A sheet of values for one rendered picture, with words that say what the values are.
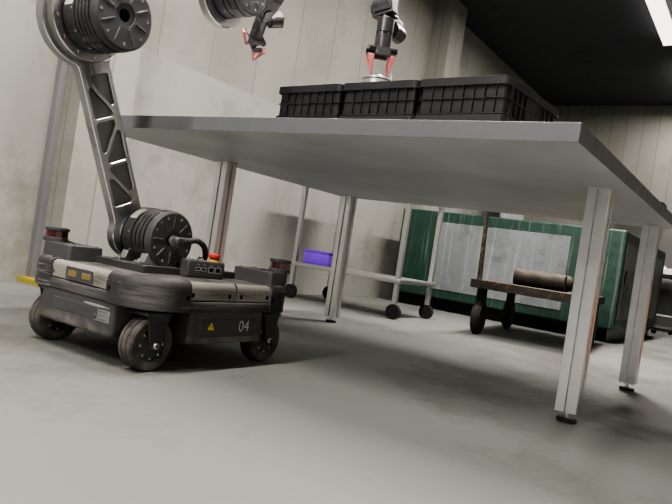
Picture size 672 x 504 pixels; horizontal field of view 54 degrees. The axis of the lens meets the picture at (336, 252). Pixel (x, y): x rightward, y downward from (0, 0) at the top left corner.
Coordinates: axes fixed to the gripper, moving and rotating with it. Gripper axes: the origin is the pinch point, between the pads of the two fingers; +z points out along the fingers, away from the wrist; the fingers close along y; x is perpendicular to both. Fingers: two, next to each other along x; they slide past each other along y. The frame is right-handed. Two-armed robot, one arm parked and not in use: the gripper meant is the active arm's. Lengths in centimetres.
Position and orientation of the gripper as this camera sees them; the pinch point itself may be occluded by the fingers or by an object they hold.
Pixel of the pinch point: (378, 76)
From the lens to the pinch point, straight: 228.6
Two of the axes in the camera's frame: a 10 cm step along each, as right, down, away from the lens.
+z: -1.4, 9.9, 0.1
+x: 1.0, 0.3, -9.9
